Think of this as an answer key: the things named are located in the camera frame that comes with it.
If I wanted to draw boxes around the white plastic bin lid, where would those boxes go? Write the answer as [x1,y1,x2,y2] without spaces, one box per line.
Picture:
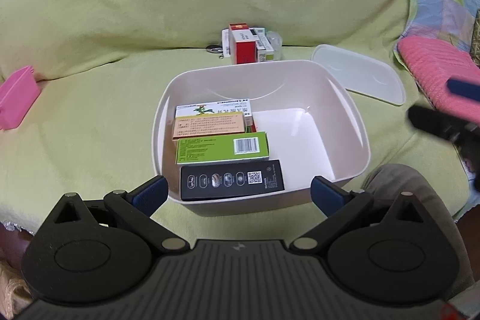
[311,45,406,106]

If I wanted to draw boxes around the clear bag cotton swabs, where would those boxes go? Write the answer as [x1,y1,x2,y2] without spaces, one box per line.
[266,31,283,61]

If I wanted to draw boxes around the white green medicine box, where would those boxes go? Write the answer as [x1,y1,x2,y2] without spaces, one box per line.
[253,28,274,62]

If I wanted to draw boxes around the red white Hynaut box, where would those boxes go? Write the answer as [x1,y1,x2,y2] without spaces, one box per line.
[229,23,257,65]

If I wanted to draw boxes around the white black barcode box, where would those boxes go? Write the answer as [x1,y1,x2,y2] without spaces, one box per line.
[221,28,231,58]

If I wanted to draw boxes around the pink knitted cushion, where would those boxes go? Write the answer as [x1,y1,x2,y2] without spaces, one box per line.
[397,36,479,124]

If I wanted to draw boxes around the beige plastic storage bin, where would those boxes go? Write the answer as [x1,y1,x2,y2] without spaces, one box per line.
[150,59,372,217]

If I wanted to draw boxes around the black phone box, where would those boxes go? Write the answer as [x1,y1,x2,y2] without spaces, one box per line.
[180,160,285,202]

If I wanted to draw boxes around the pink plastic box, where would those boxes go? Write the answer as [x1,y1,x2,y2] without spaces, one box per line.
[0,66,41,130]

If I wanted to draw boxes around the white box green bird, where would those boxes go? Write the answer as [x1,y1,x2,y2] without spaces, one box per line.
[175,98,252,118]

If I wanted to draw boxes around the tan medicine box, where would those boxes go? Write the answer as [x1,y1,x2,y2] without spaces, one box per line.
[172,112,246,140]

